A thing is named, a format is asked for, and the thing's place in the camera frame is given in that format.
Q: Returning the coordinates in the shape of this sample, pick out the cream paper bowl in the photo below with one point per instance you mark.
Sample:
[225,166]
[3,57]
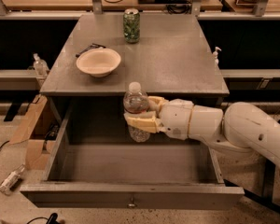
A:
[98,62]

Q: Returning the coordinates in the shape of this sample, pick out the grey open top drawer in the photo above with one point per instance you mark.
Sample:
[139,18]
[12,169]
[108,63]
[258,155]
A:
[92,168]

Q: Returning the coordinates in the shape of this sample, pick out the clear bottle on left shelf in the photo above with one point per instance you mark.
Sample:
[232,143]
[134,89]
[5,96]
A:
[40,66]

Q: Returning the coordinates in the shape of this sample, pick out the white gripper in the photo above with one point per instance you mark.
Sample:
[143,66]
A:
[175,118]

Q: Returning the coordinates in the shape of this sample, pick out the black utensil behind bowl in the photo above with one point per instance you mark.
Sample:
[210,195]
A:
[92,46]

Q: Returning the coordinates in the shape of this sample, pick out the white pump dispenser bottle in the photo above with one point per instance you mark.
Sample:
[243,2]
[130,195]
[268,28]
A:
[215,54]

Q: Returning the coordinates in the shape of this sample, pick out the brown cardboard box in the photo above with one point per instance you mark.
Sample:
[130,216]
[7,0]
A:
[33,129]

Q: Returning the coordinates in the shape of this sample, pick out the plastic bottle on floor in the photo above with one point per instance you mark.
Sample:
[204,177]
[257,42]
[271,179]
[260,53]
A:
[12,179]

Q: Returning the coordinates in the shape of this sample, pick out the green soda can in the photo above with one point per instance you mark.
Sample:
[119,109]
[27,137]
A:
[131,25]

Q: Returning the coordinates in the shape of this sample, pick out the metal drawer knob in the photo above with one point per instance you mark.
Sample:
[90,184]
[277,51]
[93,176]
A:
[131,203]

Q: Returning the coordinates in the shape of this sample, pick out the clear plastic water bottle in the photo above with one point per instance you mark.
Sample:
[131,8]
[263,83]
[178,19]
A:
[135,101]

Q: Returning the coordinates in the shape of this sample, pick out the grey cabinet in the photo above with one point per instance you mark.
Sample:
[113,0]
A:
[172,59]

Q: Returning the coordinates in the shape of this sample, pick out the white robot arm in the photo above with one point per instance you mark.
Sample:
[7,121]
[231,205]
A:
[237,131]

